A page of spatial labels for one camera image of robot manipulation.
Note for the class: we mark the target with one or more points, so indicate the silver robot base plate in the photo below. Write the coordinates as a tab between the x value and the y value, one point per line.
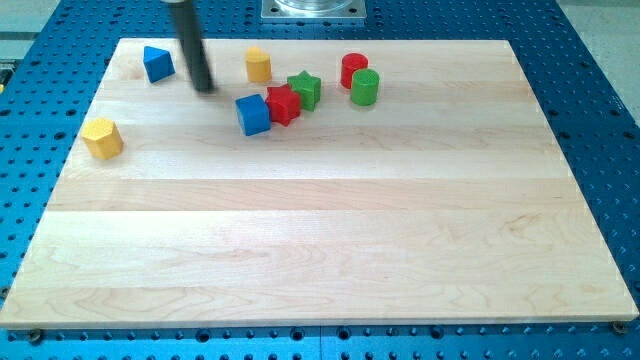
313	9

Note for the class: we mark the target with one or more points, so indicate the red cylinder block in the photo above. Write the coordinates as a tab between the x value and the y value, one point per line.
351	63

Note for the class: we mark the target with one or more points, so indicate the board clamp screw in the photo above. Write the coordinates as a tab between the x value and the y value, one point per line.
34	336
619	328

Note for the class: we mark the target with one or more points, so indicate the blue triangular prism block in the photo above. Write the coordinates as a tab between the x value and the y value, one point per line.
158	63

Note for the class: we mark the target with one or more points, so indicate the right board clamp screw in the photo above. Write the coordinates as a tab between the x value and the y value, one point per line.
619	328

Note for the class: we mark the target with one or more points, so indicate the blue cube block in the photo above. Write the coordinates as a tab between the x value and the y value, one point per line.
253	114

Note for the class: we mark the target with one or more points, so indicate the green cylinder block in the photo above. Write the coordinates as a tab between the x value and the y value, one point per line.
364	87

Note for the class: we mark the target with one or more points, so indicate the light wooden board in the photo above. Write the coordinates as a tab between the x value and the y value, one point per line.
447	201

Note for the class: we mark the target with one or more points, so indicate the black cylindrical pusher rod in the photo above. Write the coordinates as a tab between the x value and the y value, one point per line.
188	32

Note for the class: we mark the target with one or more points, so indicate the green star block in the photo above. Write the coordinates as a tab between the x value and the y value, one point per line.
308	87

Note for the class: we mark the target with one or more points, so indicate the red star block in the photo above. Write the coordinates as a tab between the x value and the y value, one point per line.
284	104

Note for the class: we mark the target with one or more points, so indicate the yellow heart block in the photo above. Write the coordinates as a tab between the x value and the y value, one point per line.
258	65

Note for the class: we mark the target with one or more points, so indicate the yellow hexagon block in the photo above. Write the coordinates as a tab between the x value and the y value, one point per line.
102	138

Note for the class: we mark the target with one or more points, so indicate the left board clamp screw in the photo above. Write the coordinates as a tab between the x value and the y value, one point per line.
34	336

